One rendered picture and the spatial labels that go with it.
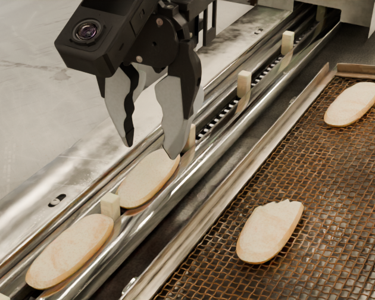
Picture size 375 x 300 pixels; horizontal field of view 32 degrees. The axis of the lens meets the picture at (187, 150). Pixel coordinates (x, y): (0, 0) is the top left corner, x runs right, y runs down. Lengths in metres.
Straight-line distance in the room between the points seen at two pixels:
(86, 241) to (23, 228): 0.06
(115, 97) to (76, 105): 0.24
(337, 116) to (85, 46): 0.28
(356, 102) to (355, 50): 0.33
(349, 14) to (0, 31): 0.52
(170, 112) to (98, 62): 0.12
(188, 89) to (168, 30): 0.05
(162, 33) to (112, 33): 0.07
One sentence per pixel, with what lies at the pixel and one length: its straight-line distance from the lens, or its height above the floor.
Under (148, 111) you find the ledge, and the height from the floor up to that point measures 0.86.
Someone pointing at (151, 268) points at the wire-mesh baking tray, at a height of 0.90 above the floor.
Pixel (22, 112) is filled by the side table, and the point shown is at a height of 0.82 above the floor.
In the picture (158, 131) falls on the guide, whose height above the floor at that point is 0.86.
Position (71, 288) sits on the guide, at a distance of 0.51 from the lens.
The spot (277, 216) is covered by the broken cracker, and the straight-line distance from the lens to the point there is 0.50.
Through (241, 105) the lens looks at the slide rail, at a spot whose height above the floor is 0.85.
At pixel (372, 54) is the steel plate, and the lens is 0.98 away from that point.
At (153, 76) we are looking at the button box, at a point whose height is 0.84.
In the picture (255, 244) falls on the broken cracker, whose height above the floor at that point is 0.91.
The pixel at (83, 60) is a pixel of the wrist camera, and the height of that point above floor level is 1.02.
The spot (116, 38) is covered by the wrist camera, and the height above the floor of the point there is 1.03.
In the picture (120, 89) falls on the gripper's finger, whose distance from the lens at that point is 0.58.
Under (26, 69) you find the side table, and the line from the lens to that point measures 0.92.
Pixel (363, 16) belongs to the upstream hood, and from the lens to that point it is 0.96.
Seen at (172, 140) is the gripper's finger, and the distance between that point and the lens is 0.58.
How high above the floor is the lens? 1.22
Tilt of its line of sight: 34 degrees down
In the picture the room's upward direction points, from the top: 1 degrees clockwise
